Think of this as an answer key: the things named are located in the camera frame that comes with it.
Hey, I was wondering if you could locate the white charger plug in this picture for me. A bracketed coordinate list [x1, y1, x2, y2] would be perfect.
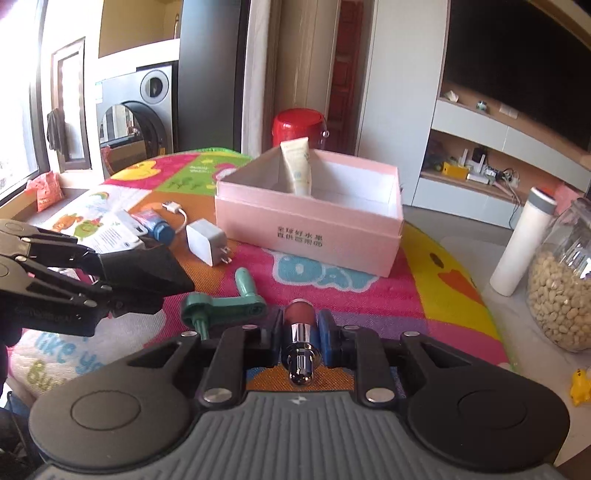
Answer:
[185, 219, 231, 267]

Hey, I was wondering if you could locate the black television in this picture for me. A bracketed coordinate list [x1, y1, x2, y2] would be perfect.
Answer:
[444, 0, 590, 150]

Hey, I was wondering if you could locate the white medicine box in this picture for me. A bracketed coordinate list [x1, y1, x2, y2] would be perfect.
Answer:
[74, 220, 143, 254]

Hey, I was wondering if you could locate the yellow toy box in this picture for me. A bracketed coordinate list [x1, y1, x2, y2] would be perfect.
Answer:
[442, 162, 470, 181]

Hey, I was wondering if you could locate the black refrigerator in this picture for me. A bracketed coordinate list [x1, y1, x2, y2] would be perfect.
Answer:
[176, 0, 250, 151]

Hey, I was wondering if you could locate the cream tube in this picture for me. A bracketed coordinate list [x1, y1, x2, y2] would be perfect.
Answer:
[280, 137, 311, 197]

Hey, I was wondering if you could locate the blue pink toothpaste tube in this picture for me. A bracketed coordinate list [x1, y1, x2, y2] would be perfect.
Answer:
[115, 209, 175, 246]

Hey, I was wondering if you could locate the white thermos bottle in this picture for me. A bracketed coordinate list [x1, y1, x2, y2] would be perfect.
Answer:
[489, 187, 557, 297]

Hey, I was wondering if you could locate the washing machine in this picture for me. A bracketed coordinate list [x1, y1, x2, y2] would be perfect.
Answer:
[95, 61, 177, 178]

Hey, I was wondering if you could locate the glass jar of peanuts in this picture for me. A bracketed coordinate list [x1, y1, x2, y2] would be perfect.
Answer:
[527, 197, 591, 352]

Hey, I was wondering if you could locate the yellow duck toy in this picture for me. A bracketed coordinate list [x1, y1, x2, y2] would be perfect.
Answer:
[569, 369, 591, 407]

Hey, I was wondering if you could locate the colourful cartoon play mat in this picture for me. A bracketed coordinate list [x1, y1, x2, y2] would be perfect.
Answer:
[7, 149, 508, 404]

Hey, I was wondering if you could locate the green crank handle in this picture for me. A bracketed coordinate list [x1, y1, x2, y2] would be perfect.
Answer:
[180, 267, 267, 340]

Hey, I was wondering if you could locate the pink cardboard box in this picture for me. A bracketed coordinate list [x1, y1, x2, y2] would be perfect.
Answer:
[214, 148, 404, 277]

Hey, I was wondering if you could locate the white TV cabinet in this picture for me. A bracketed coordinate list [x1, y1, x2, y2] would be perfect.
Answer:
[412, 81, 590, 228]

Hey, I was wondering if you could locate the orange bag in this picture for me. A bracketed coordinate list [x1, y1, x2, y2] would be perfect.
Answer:
[25, 171, 64, 212]

